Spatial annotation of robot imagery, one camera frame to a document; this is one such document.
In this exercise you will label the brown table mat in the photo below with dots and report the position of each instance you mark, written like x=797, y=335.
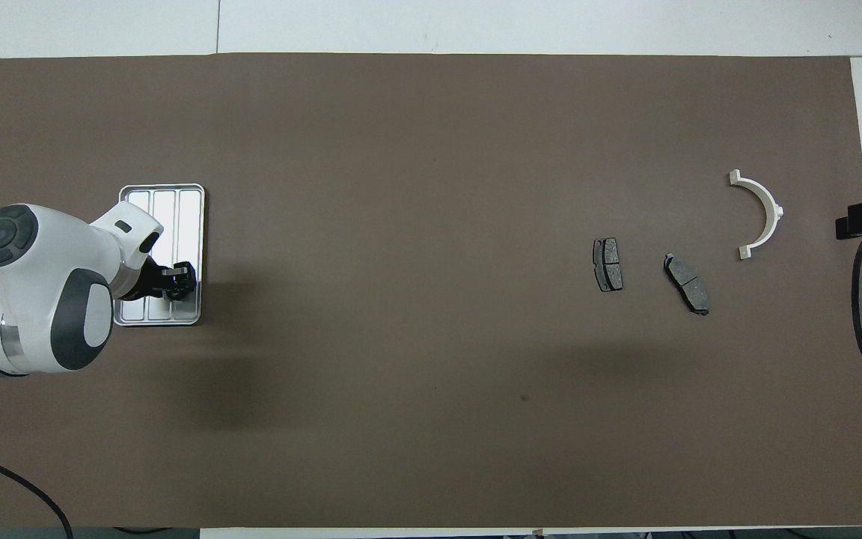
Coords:
x=431, y=412

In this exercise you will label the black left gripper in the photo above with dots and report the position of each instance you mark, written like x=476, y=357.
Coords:
x=150, y=281

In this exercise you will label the silver metal tray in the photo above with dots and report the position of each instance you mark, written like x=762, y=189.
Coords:
x=176, y=224

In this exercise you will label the white semicircular bracket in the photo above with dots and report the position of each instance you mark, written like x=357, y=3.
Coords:
x=773, y=213

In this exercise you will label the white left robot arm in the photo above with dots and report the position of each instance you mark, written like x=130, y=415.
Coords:
x=42, y=299

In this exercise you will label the curved dark brake pad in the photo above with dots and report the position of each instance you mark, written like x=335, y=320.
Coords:
x=687, y=283

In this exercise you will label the rectangular dark brake pad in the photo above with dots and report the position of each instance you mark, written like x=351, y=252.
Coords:
x=607, y=264

